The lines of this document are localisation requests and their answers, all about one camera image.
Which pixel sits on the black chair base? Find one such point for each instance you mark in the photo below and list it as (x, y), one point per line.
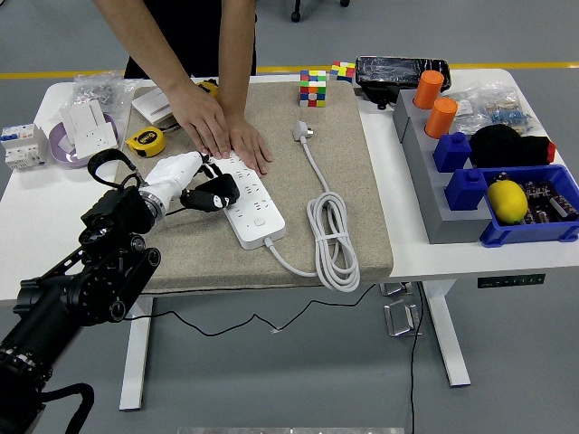
(295, 17)

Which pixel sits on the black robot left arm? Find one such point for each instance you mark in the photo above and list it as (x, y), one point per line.
(90, 280)

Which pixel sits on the person's left hand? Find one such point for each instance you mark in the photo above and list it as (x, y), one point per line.
(253, 149)

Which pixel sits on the yellow lemon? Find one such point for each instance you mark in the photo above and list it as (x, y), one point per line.
(506, 202)

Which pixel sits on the grey-brown mat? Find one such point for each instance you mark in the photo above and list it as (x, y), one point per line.
(217, 262)

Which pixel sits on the clear bag white parts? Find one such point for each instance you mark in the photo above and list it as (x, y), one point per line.
(470, 113)

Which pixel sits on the black plug adapter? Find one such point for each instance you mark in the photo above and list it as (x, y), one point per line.
(224, 185)

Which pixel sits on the orange cylinder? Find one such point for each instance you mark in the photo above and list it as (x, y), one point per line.
(429, 90)
(441, 119)

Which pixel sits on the white three-pin plug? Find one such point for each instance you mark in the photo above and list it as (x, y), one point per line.
(302, 132)

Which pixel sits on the black fabric item red tip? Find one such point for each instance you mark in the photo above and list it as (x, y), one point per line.
(502, 147)

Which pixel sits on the blue plastic block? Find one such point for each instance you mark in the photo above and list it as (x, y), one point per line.
(466, 190)
(451, 153)

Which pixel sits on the black table control panel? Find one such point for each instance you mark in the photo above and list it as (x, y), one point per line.
(511, 281)

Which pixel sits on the blue plastic bin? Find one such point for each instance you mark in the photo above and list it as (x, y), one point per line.
(534, 233)

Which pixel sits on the black film-wrapped box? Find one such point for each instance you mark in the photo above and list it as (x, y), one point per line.
(389, 72)

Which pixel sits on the person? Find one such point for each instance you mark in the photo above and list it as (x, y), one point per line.
(194, 27)

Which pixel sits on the person's left forearm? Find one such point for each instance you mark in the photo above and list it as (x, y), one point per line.
(235, 59)

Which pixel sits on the white blank panel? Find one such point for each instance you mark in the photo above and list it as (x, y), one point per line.
(83, 115)

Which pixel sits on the yellow tape measure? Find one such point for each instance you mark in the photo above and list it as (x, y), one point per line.
(145, 142)
(209, 88)

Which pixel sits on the colourful puzzle cube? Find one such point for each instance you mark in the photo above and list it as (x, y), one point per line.
(342, 72)
(313, 89)

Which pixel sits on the white wall socket panel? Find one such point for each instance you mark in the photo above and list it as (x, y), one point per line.
(96, 141)

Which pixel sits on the white circuit breaker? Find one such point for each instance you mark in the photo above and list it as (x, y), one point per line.
(22, 147)

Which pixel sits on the person's right forearm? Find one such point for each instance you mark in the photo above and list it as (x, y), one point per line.
(145, 45)

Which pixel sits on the clear bag metal screws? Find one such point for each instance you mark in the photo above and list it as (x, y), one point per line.
(97, 92)

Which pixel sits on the person's right hand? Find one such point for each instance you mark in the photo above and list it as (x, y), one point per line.
(201, 122)

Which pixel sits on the white power strip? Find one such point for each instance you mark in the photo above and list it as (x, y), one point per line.
(262, 226)

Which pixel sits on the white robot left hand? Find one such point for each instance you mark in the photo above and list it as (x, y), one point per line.
(174, 174)

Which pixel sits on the grey stepped block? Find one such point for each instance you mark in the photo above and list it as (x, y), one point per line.
(434, 212)

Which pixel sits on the metal bracket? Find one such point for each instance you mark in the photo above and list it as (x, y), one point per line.
(401, 318)
(395, 289)

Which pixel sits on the white wall switch panel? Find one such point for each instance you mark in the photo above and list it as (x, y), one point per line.
(151, 103)

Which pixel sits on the clear bag blue parts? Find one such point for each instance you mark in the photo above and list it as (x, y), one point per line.
(509, 113)

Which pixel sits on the purple bowl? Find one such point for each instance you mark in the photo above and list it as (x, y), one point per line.
(59, 156)

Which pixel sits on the dark electronic parts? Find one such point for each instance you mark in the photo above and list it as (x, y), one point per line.
(549, 201)

